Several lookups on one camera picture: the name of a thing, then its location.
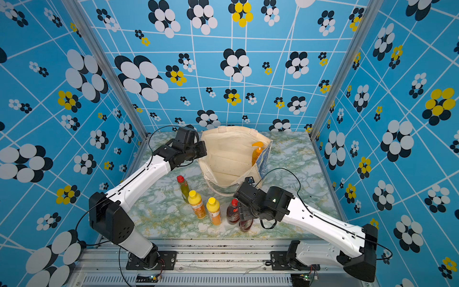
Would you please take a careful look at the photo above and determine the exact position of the orange bottle yellow cap right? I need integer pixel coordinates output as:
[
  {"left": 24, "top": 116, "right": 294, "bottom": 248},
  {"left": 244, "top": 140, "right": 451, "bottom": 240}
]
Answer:
[{"left": 206, "top": 197, "right": 222, "bottom": 226}]

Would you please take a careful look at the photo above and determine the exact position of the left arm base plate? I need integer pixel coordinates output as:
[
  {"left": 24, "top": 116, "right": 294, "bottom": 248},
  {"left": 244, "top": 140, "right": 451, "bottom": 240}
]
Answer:
[{"left": 126, "top": 251, "right": 178, "bottom": 271}]

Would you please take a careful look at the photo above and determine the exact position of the orange bottle yellow cap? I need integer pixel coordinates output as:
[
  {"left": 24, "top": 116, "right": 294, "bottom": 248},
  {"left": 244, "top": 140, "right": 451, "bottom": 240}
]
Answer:
[
  {"left": 188, "top": 190, "right": 206, "bottom": 220},
  {"left": 206, "top": 197, "right": 222, "bottom": 226}
]

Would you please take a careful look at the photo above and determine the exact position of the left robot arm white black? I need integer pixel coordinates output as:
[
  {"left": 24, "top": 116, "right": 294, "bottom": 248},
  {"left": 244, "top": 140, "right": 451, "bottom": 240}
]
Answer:
[{"left": 88, "top": 125, "right": 207, "bottom": 269}]

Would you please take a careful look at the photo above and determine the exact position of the orange pump dish soap bottle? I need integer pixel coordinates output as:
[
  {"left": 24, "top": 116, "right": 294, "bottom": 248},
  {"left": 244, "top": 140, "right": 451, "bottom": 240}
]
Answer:
[{"left": 252, "top": 141, "right": 265, "bottom": 166}]

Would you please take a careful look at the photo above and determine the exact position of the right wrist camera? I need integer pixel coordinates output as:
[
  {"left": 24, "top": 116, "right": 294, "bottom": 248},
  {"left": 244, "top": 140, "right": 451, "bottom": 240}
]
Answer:
[{"left": 245, "top": 177, "right": 255, "bottom": 185}]

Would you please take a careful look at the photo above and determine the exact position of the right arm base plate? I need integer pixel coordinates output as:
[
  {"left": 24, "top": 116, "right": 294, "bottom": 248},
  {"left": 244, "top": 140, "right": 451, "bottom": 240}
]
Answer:
[{"left": 269, "top": 251, "right": 321, "bottom": 272}]

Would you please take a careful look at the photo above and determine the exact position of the orange bottle yellow cap left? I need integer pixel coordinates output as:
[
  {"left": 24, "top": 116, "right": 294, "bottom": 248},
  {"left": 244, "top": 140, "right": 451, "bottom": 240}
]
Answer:
[{"left": 188, "top": 190, "right": 206, "bottom": 220}]

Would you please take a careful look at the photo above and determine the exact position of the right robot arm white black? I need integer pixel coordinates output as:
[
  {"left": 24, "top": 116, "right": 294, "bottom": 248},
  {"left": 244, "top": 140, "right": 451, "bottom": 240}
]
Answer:
[{"left": 234, "top": 182, "right": 378, "bottom": 282}]

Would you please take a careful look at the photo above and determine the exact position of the cream canvas shopping bag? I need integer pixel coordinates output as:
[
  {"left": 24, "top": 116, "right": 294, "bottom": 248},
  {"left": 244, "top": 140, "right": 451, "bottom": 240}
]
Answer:
[{"left": 198, "top": 126, "right": 273, "bottom": 197}]

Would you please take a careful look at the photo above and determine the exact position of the green bottle red cap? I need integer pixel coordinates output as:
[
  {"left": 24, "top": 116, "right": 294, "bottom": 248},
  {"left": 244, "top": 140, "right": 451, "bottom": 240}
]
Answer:
[{"left": 177, "top": 175, "right": 190, "bottom": 203}]

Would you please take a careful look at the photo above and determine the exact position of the dark red bottle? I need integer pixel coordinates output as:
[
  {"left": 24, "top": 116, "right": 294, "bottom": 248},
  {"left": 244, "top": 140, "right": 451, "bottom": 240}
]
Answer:
[
  {"left": 239, "top": 220, "right": 253, "bottom": 233},
  {"left": 226, "top": 199, "right": 240, "bottom": 225}
]

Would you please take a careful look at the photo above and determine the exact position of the aluminium frame rail front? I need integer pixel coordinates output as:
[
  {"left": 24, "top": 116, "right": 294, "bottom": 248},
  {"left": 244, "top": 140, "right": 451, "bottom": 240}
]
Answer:
[{"left": 68, "top": 239, "right": 379, "bottom": 287}]

